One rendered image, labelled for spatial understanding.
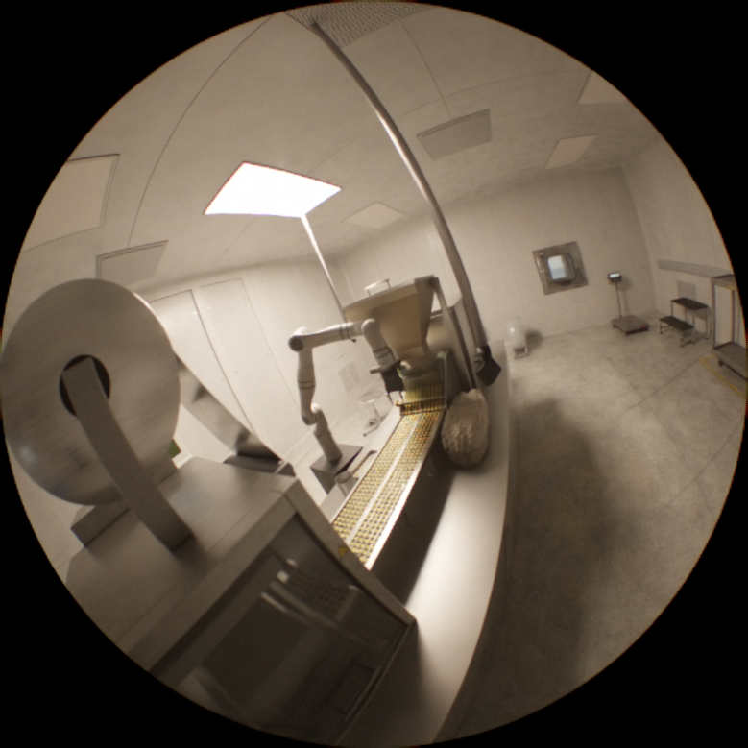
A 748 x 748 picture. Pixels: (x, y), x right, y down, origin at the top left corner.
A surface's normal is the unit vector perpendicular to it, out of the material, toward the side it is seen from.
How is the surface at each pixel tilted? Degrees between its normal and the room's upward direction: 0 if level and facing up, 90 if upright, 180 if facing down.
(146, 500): 90
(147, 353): 90
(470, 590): 0
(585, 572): 0
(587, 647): 0
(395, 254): 90
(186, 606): 90
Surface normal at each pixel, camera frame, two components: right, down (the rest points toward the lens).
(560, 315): -0.43, 0.40
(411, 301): -0.21, 0.78
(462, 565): -0.36, -0.90
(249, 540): 0.83, -0.18
